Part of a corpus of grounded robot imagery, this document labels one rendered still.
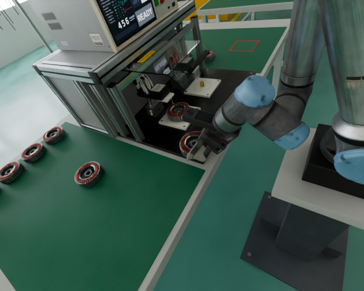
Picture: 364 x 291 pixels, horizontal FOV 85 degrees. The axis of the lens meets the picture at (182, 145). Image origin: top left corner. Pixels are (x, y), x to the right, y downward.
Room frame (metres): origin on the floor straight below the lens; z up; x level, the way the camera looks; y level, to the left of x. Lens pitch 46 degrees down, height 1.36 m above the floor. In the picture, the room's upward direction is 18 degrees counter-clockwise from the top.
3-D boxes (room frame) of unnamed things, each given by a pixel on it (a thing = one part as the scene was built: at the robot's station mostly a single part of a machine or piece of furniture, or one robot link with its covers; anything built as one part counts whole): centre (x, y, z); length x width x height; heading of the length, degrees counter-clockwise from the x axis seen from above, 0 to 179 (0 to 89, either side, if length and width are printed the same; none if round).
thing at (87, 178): (0.58, 0.41, 0.77); 0.11 x 0.11 x 0.04
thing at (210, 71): (0.85, -0.11, 0.76); 0.64 x 0.47 x 0.02; 136
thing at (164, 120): (0.75, -0.04, 0.78); 0.15 x 0.15 x 0.01; 46
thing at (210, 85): (0.92, -0.20, 0.78); 0.15 x 0.15 x 0.01; 46
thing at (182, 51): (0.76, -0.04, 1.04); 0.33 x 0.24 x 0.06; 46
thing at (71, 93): (0.88, 0.39, 0.91); 0.28 x 0.03 x 0.32; 46
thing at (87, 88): (1.01, 0.06, 0.92); 0.66 x 0.01 x 0.30; 136
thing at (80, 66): (1.06, 0.11, 1.09); 0.68 x 0.44 x 0.05; 136
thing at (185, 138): (0.49, -0.05, 0.83); 0.11 x 0.11 x 0.04
